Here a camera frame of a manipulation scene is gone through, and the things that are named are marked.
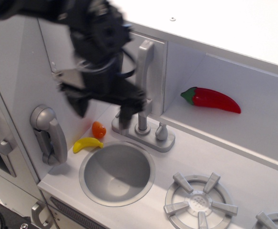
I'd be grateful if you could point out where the yellow toy banana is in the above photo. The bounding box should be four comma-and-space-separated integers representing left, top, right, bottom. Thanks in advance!
72, 137, 103, 154

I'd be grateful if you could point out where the red toy chili pepper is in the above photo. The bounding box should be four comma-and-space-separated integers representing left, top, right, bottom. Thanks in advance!
180, 87, 241, 114

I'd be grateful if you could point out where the grey oven door handle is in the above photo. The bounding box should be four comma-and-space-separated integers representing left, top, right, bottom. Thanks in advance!
31, 202, 53, 229

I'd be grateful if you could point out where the grey toy wall phone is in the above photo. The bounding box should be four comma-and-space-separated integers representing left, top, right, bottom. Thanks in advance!
30, 104, 67, 166

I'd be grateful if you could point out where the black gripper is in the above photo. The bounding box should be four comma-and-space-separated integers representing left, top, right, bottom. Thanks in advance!
55, 23, 144, 130

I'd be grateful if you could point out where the white toy microwave door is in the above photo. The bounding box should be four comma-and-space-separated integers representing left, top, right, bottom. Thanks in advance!
38, 19, 166, 115

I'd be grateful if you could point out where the grey round toy sink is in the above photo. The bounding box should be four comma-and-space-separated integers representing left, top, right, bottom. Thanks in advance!
79, 141, 155, 207

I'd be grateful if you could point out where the grey toy faucet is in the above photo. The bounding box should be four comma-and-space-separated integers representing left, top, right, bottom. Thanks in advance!
111, 106, 176, 153

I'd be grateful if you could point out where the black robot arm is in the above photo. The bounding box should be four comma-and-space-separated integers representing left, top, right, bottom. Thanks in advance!
0, 0, 146, 130

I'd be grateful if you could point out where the white toy kitchen shelf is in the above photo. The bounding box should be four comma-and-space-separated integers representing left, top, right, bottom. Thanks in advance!
160, 42, 278, 170

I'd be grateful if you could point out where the orange toy fruit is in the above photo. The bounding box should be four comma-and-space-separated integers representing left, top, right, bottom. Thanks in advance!
92, 121, 106, 139

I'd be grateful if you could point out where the grey toy stove burner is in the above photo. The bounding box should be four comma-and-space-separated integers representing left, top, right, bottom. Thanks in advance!
164, 172, 238, 229

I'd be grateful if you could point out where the grey microwave door handle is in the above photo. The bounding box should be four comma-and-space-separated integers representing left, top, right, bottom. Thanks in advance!
135, 40, 154, 118

